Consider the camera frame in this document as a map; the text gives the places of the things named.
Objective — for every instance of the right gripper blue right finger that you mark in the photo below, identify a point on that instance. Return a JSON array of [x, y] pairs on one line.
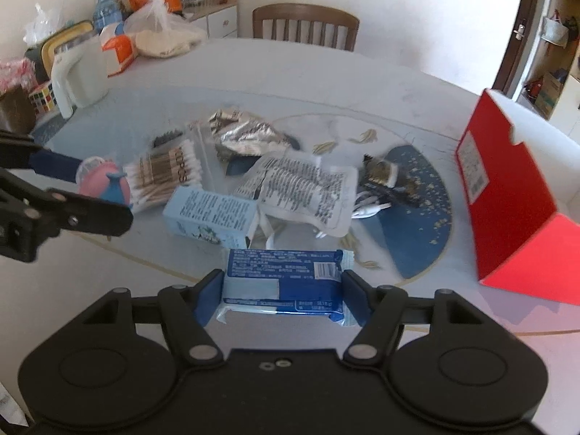
[[359, 296]]

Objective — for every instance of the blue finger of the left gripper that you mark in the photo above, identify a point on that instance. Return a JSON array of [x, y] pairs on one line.
[[75, 212], [55, 165]]

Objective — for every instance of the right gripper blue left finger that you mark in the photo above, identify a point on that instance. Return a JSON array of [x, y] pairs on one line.
[[207, 295]]

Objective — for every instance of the pink blue toy figure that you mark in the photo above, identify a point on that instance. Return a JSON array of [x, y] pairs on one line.
[[103, 179]]

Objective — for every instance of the blue wet wipe packet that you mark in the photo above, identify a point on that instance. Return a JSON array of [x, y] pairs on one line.
[[292, 282]]

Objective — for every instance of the light blue small carton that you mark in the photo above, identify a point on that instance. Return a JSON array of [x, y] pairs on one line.
[[216, 219]]

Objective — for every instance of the cotton swab bag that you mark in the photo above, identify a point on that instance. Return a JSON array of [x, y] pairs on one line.
[[154, 176]]

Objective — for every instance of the white plastic fork packet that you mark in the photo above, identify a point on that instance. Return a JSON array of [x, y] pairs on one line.
[[367, 205]]

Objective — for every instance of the bag of black clips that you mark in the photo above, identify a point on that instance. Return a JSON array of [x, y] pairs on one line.
[[166, 138]]

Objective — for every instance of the dark gold candy wrapper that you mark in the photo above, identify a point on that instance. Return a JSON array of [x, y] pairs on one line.
[[388, 182]]

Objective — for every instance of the white printed sachet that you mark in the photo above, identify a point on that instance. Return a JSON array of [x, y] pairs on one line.
[[297, 187]]

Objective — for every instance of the silver foil bag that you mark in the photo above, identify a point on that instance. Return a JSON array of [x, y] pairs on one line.
[[239, 133]]

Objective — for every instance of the rubiks cube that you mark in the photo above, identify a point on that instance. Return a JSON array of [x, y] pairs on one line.
[[42, 99]]

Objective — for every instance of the white thermos jug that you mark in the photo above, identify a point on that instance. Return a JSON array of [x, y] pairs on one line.
[[79, 74]]

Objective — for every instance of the yellow container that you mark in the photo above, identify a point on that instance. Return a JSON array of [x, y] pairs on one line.
[[47, 49]]

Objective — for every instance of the orange white carton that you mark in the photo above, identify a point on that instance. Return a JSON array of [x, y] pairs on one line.
[[118, 49]]

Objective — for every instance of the clear plastic bag with food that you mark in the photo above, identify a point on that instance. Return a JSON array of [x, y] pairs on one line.
[[157, 33]]

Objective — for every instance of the red cardboard shoe box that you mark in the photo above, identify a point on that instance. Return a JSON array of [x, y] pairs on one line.
[[520, 176]]

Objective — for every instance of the white sideboard cabinet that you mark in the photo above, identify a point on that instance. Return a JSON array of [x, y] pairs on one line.
[[218, 21]]

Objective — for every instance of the wooden dining chair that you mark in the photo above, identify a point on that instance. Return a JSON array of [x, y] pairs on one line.
[[306, 23]]

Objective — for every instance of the white wall cabinet unit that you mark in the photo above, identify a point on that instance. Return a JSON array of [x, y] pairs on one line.
[[550, 86]]

